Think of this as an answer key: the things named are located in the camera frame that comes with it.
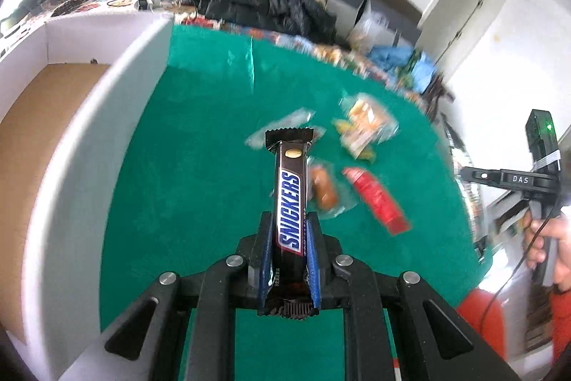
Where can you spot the white cardboard box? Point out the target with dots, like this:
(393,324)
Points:
(72,93)

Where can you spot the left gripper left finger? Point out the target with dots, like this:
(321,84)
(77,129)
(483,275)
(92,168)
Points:
(260,268)

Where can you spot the black jacket on sofa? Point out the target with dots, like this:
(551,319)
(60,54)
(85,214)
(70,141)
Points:
(305,18)

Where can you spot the clear plastic bag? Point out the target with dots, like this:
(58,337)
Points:
(371,30)

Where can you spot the packaged bread bun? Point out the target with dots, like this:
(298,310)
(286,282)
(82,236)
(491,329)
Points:
(366,122)

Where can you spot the red snack stick packet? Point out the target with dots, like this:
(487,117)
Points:
(378,199)

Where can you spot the person's right hand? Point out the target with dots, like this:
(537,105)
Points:
(558,229)

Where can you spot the packaged orange sausage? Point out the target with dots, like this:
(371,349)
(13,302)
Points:
(329,193)

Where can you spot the clear packaged dark stick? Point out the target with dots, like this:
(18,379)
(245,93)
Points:
(295,127)

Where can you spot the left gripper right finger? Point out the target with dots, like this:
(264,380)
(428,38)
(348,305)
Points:
(318,263)

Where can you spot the green table cloth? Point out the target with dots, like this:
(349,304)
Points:
(197,177)

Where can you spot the Snickers chocolate bar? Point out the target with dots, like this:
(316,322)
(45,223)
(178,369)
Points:
(289,295)

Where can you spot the blue clothes pile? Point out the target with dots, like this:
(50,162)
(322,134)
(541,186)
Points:
(408,68)

